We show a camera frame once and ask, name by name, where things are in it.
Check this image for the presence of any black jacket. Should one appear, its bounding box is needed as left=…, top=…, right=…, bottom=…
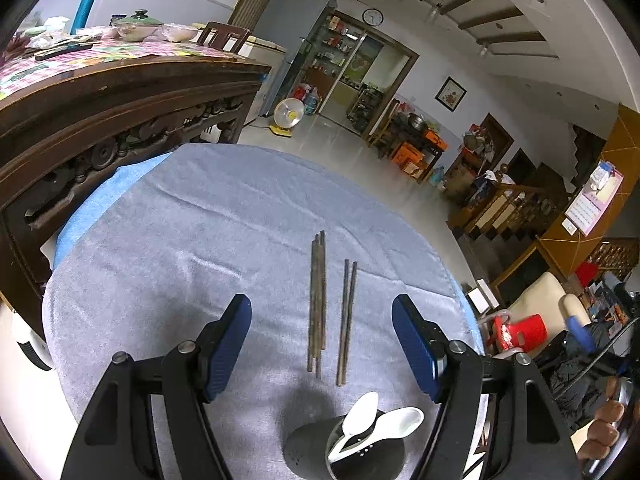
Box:
left=534, top=321, right=639, bottom=434

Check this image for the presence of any framed picture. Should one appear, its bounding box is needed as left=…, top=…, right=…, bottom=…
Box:
left=435, top=77, right=466, bottom=112

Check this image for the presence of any grey refrigerator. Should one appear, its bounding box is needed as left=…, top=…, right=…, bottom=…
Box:
left=253, top=0, right=336, bottom=116

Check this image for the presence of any orange crate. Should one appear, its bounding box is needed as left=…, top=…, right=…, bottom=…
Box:
left=390, top=129, right=448, bottom=174

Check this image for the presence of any black utensil holder cup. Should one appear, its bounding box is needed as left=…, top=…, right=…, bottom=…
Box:
left=282, top=415, right=406, bottom=480

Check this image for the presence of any white plastic spoon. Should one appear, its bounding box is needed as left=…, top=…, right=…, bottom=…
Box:
left=357, top=408, right=424, bottom=446
left=328, top=391, right=378, bottom=463

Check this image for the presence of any cream armchair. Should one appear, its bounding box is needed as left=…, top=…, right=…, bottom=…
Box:
left=478, top=272, right=591, bottom=342

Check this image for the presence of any person's hand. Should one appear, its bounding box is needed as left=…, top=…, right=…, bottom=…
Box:
left=577, top=377, right=626, bottom=460

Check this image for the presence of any green lidded bowl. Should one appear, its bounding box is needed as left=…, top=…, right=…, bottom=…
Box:
left=113, top=9, right=164, bottom=42

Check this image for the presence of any red plastic stool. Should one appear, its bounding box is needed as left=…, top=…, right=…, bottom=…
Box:
left=489, top=314, right=548, bottom=352

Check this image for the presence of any wooden chair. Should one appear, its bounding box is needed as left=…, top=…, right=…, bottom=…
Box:
left=196, top=21, right=250, bottom=54

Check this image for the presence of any grey table cloth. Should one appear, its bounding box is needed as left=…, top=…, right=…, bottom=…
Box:
left=42, top=144, right=480, bottom=479

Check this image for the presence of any wall calendar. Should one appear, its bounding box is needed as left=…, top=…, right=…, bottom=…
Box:
left=561, top=162, right=624, bottom=236

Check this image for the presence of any carved wooden table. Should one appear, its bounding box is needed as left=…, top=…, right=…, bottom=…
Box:
left=1, top=49, right=269, bottom=335

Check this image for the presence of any wall clock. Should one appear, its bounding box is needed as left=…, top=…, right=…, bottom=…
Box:
left=362, top=8, right=384, bottom=27

